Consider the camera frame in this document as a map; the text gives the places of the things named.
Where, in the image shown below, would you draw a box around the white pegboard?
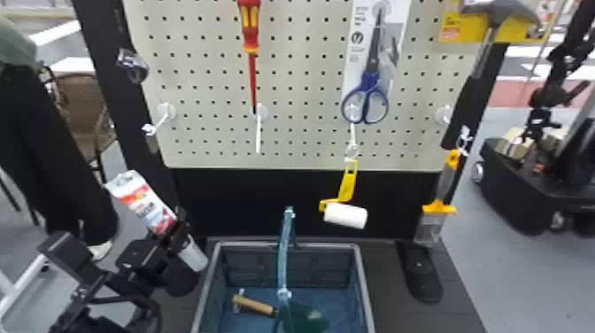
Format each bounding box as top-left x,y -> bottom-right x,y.
72,0 -> 511,305

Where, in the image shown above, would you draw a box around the green trowel with wooden handle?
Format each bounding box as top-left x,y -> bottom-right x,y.
230,292 -> 330,333

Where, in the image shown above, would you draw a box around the red screwdriver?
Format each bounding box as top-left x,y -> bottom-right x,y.
236,0 -> 263,115

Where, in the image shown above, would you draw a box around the yellow paint roller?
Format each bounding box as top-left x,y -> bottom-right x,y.
318,158 -> 370,231

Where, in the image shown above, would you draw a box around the person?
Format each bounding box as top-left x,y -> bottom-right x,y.
0,15 -> 120,262

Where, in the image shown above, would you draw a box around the blue basket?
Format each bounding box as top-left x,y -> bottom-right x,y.
189,205 -> 377,333

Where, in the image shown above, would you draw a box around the blue scissors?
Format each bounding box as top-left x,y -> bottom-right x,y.
340,0 -> 413,126

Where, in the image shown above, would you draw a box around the white sealant tube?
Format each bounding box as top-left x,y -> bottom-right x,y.
104,168 -> 210,274

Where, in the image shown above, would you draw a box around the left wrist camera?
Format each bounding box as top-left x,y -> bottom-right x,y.
36,230 -> 111,290

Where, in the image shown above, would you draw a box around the brown chair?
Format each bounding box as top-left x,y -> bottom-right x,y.
45,68 -> 119,185

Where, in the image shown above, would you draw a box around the black hammer on yellow card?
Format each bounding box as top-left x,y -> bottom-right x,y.
438,0 -> 546,151

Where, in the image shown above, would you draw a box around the black cable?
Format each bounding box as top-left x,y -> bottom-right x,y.
88,293 -> 165,333

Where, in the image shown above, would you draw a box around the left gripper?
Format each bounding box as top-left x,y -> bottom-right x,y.
115,206 -> 203,298

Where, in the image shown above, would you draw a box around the yellow scraper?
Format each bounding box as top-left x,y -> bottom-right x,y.
413,147 -> 467,248

